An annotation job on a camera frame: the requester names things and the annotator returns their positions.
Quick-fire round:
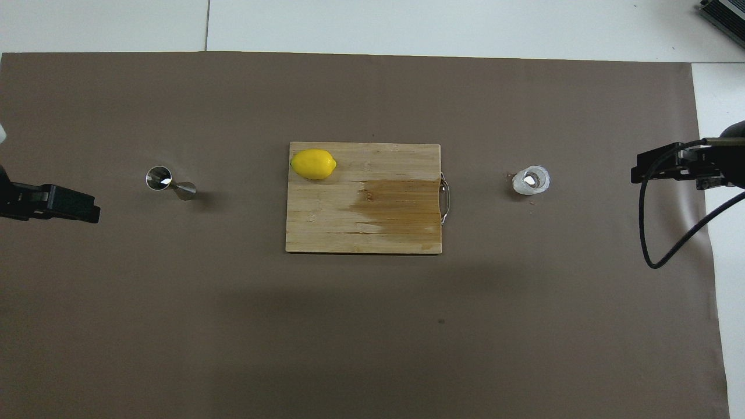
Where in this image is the steel double jigger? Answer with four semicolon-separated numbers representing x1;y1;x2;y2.
146;166;197;201

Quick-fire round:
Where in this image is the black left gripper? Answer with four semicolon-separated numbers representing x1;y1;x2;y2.
0;165;101;224

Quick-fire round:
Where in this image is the wooden cutting board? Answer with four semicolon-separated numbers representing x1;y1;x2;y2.
285;142;452;255

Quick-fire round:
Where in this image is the grey metal device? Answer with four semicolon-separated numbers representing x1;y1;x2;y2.
697;0;745;42

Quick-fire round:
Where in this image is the yellow lemon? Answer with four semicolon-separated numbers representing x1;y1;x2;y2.
290;148;338;181

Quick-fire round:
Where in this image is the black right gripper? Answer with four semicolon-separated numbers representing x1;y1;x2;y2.
631;120;745;191

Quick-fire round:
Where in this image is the small clear textured glass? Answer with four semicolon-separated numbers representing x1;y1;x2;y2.
512;165;551;197

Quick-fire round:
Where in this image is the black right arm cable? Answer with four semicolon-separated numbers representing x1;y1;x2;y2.
638;137;745;269

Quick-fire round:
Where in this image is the brown paper table mat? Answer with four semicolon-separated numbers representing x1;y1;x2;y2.
0;51;731;419

